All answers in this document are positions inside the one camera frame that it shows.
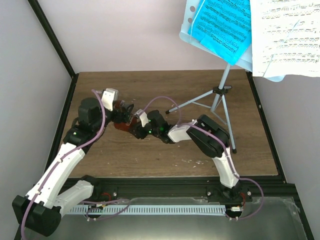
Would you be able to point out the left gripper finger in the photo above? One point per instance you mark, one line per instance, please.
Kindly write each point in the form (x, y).
(122, 104)
(129, 105)

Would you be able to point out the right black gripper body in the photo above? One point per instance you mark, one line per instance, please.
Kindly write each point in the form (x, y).
(144, 134)

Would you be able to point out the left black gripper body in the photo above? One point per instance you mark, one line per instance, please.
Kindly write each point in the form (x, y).
(118, 118)

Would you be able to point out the clear plastic metronome cover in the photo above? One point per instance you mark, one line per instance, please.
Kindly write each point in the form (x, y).
(129, 116)

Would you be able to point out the red-brown metronome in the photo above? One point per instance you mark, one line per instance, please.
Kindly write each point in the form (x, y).
(123, 126)

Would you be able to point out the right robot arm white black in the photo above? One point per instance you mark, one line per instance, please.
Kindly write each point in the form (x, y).
(212, 139)

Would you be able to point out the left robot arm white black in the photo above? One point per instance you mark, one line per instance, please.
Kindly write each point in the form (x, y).
(43, 207)

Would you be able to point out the blue sheet music page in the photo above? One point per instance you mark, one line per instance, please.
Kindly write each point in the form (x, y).
(223, 27)

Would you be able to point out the light blue music stand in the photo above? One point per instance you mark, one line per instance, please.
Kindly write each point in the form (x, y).
(191, 14)

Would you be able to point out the white sheet music page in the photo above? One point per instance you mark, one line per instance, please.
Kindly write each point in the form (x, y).
(285, 38)

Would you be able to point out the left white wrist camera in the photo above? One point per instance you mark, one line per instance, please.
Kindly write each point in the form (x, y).
(109, 96)

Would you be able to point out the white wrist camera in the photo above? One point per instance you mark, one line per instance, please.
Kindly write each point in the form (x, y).
(109, 96)
(142, 116)

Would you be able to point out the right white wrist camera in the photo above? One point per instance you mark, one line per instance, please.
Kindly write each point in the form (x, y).
(142, 116)

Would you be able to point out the black aluminium frame rail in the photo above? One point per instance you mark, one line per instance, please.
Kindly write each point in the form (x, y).
(207, 188)

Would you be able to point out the light blue slotted cable duct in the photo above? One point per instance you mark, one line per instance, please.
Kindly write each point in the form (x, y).
(205, 210)

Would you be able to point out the black frame corner post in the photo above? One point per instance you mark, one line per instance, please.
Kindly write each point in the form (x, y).
(43, 20)

